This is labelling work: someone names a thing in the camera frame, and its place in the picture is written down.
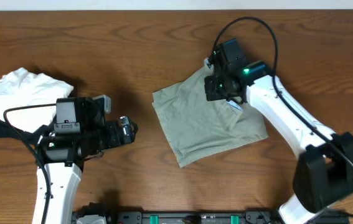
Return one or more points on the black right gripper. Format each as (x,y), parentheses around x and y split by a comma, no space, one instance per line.
(212,94)

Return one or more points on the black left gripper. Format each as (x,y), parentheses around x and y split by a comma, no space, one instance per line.
(125,130)

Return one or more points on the grey-green shorts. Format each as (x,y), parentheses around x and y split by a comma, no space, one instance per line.
(196,128)

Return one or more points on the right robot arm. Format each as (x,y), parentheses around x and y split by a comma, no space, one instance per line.
(324,172)

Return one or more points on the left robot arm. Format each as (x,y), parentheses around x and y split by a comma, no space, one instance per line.
(80,133)

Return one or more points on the white folded garment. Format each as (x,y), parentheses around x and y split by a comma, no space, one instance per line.
(23,88)

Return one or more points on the black folded garment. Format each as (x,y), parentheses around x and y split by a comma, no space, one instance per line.
(2,130)

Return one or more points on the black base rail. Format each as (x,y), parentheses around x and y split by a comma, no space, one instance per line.
(195,217)

